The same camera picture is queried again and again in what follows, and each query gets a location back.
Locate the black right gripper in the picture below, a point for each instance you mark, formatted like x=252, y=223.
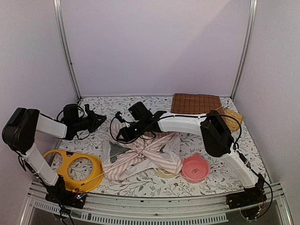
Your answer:
x=123, y=134

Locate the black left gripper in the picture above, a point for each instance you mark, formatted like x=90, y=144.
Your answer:
x=95, y=122

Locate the pink striped pet tent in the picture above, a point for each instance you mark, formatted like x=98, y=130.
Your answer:
x=122, y=161

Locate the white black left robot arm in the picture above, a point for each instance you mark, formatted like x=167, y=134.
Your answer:
x=20, y=130

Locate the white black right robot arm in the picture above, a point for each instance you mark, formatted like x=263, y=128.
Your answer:
x=216, y=135

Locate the cream pet bowl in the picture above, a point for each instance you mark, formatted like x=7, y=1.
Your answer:
x=163, y=174

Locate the pink pet bowl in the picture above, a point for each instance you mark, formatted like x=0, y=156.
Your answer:
x=195, y=168

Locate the yellow double bowl holder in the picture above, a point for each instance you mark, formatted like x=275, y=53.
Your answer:
x=81, y=172

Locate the brown woven mat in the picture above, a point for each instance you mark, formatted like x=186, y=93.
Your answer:
x=195, y=104

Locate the yellow bamboo mat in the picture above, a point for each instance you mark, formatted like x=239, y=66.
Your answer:
x=233, y=120

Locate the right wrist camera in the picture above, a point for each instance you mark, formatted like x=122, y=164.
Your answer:
x=119, y=117

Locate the aluminium front rail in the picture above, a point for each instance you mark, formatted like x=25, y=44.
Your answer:
x=120, y=210

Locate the left aluminium frame post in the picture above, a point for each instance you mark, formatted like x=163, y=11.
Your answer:
x=65, y=47

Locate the aluminium frame post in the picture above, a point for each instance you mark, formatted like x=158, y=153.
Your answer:
x=246, y=45
x=65, y=47

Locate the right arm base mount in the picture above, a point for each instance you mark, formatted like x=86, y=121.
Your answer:
x=248, y=196

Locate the right aluminium frame post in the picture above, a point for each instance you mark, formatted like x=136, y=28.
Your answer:
x=246, y=45

